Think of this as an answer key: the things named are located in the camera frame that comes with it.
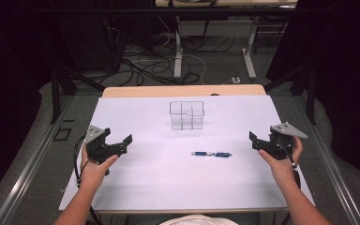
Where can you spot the clear plastic organizer box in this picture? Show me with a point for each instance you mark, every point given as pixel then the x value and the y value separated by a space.
pixel 187 115

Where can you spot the light wooden desk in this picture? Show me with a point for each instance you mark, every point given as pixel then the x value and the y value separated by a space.
pixel 225 3

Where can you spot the white table sheet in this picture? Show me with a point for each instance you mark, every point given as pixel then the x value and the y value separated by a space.
pixel 168 175

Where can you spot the white desk leg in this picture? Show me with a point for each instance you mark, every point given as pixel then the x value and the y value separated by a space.
pixel 249 53
pixel 177 53

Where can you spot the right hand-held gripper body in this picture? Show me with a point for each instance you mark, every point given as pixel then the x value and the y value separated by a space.
pixel 282 142

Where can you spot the person's right hand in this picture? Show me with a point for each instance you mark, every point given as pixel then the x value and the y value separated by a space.
pixel 280 168

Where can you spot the white plug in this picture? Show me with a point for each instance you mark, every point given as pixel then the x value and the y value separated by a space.
pixel 236 80

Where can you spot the person's white shirt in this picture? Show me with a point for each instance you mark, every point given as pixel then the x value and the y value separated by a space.
pixel 198 220

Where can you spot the person's left hand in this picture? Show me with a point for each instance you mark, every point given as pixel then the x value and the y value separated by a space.
pixel 95 173

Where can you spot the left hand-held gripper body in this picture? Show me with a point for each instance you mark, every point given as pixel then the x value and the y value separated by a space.
pixel 100 149

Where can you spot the black metal stand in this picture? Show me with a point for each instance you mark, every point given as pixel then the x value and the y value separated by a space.
pixel 310 93
pixel 55 93

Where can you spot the blue pen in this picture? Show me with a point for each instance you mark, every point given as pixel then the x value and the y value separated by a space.
pixel 212 153

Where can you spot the aluminium rail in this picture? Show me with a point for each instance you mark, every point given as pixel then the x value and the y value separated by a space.
pixel 334 175
pixel 31 168

